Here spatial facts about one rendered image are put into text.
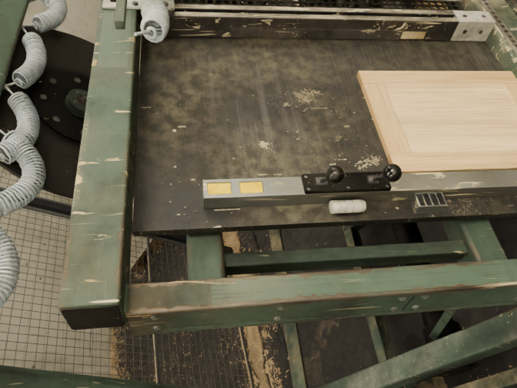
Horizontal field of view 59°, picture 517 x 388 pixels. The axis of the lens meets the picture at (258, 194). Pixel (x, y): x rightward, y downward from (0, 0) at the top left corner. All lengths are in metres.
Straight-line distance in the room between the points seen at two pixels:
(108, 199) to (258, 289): 0.33
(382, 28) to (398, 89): 0.25
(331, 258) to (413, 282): 0.19
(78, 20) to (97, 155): 5.87
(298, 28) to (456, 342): 1.07
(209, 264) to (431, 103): 0.77
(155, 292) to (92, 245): 0.14
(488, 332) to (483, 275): 0.53
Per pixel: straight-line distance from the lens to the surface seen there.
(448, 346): 1.61
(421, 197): 1.12
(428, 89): 1.42
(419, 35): 1.62
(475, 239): 1.20
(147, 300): 0.86
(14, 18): 1.98
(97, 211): 0.91
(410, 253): 1.12
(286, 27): 1.46
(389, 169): 0.96
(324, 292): 0.89
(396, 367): 1.72
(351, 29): 1.52
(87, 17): 6.80
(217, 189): 1.00
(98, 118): 1.07
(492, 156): 1.31
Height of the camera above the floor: 2.15
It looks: 33 degrees down
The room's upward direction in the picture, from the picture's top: 71 degrees counter-clockwise
